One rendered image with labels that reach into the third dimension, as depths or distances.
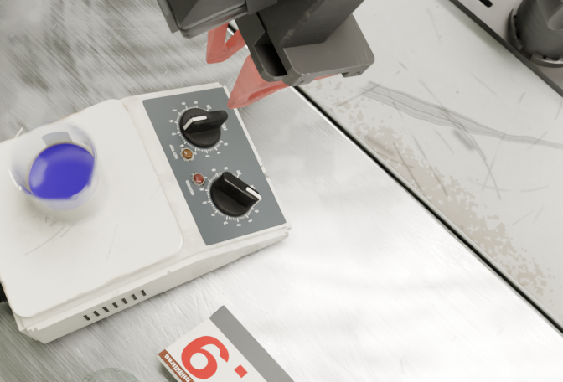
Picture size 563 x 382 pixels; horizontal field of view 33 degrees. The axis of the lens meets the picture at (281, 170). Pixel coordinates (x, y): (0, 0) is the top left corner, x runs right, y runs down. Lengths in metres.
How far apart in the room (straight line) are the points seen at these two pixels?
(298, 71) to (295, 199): 0.21
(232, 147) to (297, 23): 0.20
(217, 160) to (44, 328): 0.17
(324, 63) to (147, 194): 0.16
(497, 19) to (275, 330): 0.31
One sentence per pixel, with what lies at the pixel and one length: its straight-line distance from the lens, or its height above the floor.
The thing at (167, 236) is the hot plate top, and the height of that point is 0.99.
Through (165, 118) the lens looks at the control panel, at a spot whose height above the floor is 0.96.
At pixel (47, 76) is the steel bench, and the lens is 0.77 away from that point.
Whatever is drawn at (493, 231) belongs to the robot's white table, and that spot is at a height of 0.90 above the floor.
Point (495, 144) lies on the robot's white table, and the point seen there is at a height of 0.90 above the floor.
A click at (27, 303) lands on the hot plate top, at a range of 0.63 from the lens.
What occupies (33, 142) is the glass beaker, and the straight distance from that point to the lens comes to 0.61.
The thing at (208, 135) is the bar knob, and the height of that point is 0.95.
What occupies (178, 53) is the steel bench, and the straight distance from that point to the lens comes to 0.77.
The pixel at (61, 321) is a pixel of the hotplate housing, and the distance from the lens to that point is 0.65.
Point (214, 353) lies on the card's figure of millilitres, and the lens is 0.69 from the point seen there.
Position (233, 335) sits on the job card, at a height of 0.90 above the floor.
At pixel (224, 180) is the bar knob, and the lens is 0.66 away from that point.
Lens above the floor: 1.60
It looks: 73 degrees down
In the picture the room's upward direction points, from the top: 7 degrees clockwise
